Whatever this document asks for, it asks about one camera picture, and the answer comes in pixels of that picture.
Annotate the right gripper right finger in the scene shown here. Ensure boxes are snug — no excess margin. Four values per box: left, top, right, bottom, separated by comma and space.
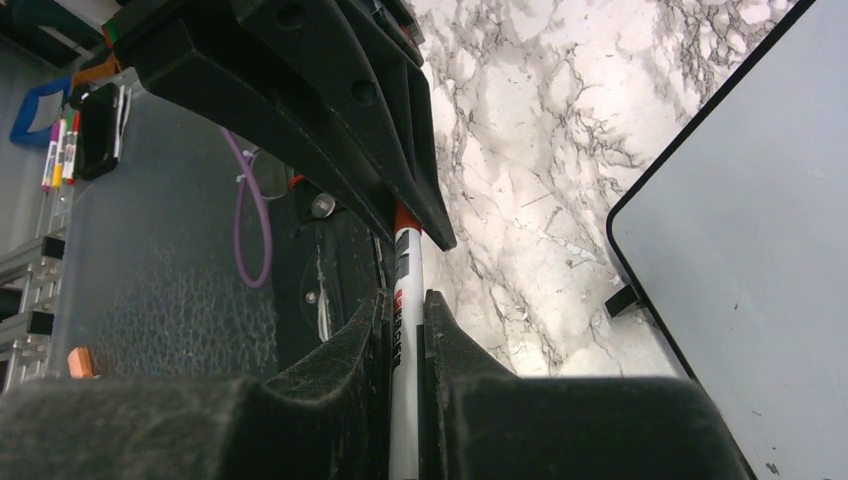
420, 290, 750, 479

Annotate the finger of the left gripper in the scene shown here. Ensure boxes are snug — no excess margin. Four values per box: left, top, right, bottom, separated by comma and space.
112, 0, 457, 250

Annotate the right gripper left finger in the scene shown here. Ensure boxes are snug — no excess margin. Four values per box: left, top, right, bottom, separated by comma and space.
1, 290, 391, 479

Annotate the red whiteboard marker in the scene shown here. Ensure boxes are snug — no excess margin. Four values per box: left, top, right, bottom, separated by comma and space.
388, 204, 424, 479

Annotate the black framed small whiteboard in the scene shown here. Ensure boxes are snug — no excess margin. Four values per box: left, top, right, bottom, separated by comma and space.
607, 1, 847, 479

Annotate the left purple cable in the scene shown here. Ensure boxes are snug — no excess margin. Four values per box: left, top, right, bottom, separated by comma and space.
221, 129, 275, 290

